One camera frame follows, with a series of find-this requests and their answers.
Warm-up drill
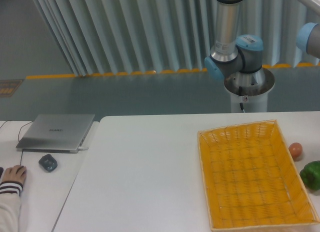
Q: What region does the dark grey small case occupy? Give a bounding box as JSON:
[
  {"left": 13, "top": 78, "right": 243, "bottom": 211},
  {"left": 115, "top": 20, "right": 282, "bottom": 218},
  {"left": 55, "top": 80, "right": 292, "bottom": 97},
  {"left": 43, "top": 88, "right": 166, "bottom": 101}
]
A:
[{"left": 38, "top": 154, "right": 58, "bottom": 173}]

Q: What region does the green bell pepper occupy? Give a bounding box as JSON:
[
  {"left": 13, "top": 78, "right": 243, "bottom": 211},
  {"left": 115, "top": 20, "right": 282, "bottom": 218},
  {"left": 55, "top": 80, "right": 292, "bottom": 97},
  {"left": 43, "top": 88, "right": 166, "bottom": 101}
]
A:
[{"left": 299, "top": 160, "right": 320, "bottom": 191}]

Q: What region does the silver closed laptop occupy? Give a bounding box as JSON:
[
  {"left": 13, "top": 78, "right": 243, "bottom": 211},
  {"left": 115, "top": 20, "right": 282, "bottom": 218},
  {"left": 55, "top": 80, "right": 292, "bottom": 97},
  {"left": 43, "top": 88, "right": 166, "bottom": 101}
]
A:
[{"left": 16, "top": 114, "right": 95, "bottom": 154}]

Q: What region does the grey folding partition screen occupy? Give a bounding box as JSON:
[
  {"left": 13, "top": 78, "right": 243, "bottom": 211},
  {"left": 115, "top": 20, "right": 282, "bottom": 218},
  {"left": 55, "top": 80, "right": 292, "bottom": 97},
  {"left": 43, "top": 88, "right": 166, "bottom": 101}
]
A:
[{"left": 33, "top": 0, "right": 320, "bottom": 76}]

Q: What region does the black mouse cable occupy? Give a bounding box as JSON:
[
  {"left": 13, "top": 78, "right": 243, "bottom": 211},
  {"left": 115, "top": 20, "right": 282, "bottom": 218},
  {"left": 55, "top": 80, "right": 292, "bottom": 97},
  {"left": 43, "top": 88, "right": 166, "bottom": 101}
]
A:
[{"left": 0, "top": 120, "right": 35, "bottom": 167}]

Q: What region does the yellow woven basket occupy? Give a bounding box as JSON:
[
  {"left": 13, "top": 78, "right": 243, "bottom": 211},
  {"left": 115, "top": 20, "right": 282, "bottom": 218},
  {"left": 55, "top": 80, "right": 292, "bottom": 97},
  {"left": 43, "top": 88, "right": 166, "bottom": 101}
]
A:
[{"left": 197, "top": 120, "right": 320, "bottom": 232}]

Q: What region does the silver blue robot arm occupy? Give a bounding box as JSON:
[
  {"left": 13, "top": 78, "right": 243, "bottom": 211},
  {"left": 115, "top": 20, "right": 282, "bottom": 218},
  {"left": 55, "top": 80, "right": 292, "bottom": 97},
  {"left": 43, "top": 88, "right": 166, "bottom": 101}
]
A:
[{"left": 204, "top": 0, "right": 320, "bottom": 80}]

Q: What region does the white sleeved forearm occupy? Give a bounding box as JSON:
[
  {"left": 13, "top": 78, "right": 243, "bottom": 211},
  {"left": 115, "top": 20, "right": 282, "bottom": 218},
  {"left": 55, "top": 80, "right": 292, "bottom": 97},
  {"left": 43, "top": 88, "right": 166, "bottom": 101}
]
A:
[{"left": 0, "top": 181, "right": 23, "bottom": 232}]

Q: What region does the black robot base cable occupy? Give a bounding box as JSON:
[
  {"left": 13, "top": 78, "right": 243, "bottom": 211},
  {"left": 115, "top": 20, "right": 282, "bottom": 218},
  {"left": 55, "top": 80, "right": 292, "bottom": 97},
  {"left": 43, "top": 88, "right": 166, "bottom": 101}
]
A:
[{"left": 237, "top": 85, "right": 246, "bottom": 114}]

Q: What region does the brown egg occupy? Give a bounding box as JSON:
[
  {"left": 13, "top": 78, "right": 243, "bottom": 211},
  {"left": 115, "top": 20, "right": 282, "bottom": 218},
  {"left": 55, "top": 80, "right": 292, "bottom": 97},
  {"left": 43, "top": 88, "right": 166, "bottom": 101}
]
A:
[{"left": 288, "top": 142, "right": 303, "bottom": 160}]

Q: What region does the person's hand on mouse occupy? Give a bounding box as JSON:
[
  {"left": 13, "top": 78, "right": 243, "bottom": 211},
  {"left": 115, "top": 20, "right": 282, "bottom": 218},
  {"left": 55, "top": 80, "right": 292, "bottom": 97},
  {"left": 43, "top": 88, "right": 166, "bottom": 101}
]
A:
[{"left": 2, "top": 164, "right": 27, "bottom": 185}]

